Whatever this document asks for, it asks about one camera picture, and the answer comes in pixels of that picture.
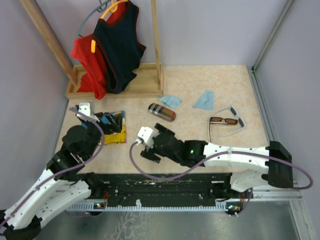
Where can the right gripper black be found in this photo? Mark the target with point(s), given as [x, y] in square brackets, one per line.
[151, 154]

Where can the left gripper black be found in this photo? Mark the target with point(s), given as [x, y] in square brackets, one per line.
[116, 120]

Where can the brown tortoise sunglasses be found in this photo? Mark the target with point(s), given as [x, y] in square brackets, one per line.
[220, 120]

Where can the light blue cleaning cloth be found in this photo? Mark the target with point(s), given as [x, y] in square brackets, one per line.
[206, 101]

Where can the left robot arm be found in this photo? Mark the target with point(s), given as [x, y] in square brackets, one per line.
[59, 186]

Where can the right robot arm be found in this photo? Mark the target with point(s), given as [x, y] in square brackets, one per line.
[268, 165]

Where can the blue yellow cartoon pouch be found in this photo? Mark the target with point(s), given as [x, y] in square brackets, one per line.
[117, 138]

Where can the plaid glasses case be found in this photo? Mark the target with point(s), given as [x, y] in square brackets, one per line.
[162, 112]

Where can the light blue cloth rear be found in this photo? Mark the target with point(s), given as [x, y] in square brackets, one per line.
[170, 101]

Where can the wooden clothes rack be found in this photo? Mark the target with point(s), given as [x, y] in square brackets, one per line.
[149, 80]

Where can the red tank top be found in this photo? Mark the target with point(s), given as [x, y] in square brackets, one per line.
[94, 80]

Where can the navy tank top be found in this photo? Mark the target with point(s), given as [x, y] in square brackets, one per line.
[121, 50]

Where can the grey blue hanger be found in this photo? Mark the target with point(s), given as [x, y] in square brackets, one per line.
[100, 9]

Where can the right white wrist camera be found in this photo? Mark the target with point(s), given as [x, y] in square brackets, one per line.
[146, 136]

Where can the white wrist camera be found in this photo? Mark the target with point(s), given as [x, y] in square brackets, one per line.
[146, 136]
[88, 109]

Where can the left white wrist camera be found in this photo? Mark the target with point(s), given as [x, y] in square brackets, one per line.
[88, 109]

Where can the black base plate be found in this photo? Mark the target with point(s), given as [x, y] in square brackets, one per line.
[191, 190]

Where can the white frame sunglasses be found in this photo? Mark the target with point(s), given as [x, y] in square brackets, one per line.
[236, 116]

